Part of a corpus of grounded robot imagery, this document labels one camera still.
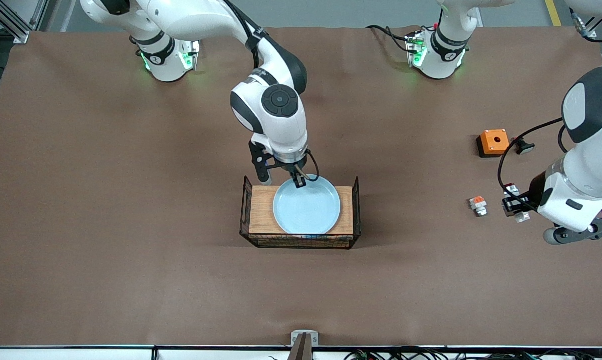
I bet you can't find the white red button module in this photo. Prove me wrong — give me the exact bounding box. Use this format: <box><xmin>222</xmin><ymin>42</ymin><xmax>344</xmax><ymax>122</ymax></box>
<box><xmin>504</xmin><ymin>183</ymin><xmax>531</xmax><ymax>224</ymax></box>

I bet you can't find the light blue round plate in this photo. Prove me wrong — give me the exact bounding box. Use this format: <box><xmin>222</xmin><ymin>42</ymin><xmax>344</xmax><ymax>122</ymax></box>
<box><xmin>272</xmin><ymin>176</ymin><xmax>341</xmax><ymax>236</ymax></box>

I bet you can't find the black push button clear cap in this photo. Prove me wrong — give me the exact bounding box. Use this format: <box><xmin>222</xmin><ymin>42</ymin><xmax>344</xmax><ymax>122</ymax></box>
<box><xmin>512</xmin><ymin>136</ymin><xmax>536</xmax><ymax>156</ymax></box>

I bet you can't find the orange button box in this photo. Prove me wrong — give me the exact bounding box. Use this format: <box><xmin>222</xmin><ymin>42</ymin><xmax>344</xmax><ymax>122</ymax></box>
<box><xmin>476</xmin><ymin>129</ymin><xmax>511</xmax><ymax>159</ymax></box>

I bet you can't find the wooden board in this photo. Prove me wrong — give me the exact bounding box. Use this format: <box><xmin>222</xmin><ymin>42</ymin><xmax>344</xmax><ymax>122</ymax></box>
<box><xmin>249</xmin><ymin>185</ymin><xmax>354</xmax><ymax>236</ymax></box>

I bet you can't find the brown table cover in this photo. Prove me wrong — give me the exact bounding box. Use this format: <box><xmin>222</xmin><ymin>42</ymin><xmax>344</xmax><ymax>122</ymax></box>
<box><xmin>0</xmin><ymin>26</ymin><xmax>602</xmax><ymax>349</ymax></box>

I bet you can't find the white table edge strip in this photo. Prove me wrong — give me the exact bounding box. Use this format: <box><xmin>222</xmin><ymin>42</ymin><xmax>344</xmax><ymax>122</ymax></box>
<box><xmin>0</xmin><ymin>346</ymin><xmax>602</xmax><ymax>360</ymax></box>

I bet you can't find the black wire basket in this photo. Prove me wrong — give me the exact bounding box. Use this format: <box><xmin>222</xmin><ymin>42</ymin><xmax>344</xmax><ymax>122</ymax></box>
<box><xmin>239</xmin><ymin>175</ymin><xmax>362</xmax><ymax>250</ymax></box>

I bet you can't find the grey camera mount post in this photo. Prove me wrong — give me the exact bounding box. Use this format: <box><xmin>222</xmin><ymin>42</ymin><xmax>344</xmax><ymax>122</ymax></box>
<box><xmin>288</xmin><ymin>330</ymin><xmax>319</xmax><ymax>360</ymax></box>

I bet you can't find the black arm base cable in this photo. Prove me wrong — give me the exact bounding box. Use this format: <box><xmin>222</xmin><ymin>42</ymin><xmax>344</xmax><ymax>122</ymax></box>
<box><xmin>366</xmin><ymin>24</ymin><xmax>411</xmax><ymax>53</ymax></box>

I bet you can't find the aluminium frame profile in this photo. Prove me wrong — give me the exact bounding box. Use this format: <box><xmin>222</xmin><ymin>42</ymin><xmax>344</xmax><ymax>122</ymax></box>
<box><xmin>0</xmin><ymin>0</ymin><xmax>49</xmax><ymax>45</ymax></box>

